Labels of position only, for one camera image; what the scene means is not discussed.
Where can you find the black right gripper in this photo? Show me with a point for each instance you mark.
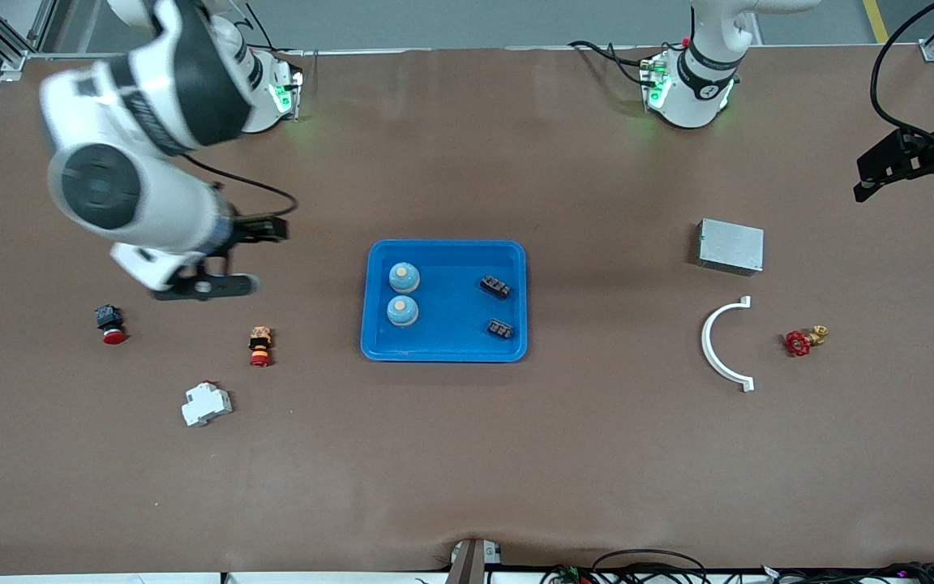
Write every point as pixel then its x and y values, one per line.
pixel 237 231

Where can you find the blue bell with beige base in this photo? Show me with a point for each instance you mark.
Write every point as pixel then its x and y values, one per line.
pixel 402 311
pixel 404 278

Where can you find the black terminal block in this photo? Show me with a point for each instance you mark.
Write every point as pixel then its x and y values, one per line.
pixel 501 328
pixel 495 286

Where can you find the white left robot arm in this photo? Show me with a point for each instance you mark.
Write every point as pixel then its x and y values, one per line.
pixel 694 89

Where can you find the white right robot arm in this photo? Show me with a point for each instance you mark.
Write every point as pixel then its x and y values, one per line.
pixel 134 195

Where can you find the blue plastic tray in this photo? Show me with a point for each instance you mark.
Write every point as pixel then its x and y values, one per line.
pixel 451 324

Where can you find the red mushroom button black body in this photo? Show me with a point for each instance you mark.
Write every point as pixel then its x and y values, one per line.
pixel 113 334

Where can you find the white circuit breaker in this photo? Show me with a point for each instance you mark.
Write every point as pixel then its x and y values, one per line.
pixel 203 405

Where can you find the grey metal box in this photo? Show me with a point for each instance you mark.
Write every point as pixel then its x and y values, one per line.
pixel 730 247

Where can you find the brown table mat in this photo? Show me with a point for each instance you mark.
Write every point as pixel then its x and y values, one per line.
pixel 467 454

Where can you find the red orange push button switch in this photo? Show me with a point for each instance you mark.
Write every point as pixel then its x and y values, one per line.
pixel 260 341

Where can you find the white curved plastic bracket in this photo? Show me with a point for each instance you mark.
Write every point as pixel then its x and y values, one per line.
pixel 707 341

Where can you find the grey metal mount post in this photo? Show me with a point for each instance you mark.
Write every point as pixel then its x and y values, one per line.
pixel 471 564

